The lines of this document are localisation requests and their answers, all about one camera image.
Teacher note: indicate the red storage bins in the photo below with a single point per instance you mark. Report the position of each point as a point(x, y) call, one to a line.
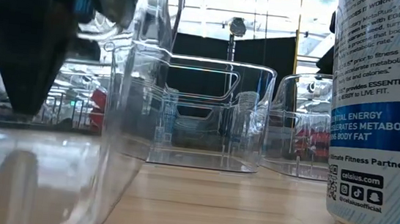
point(315, 141)

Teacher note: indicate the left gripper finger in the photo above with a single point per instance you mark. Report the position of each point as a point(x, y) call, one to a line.
point(25, 54)

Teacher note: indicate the black aluminium table frame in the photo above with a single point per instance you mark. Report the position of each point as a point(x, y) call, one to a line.
point(36, 126)

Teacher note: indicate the black folding screen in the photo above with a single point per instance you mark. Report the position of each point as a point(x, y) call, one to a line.
point(199, 45)

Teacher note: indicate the clear plastic bin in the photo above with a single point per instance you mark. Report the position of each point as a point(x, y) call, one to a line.
point(290, 165)
point(129, 120)
point(199, 159)

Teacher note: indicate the white Celsius energy drink can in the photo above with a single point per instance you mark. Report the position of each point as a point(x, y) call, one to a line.
point(379, 125)

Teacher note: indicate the round grey device on pole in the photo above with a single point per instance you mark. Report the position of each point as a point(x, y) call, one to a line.
point(237, 26)

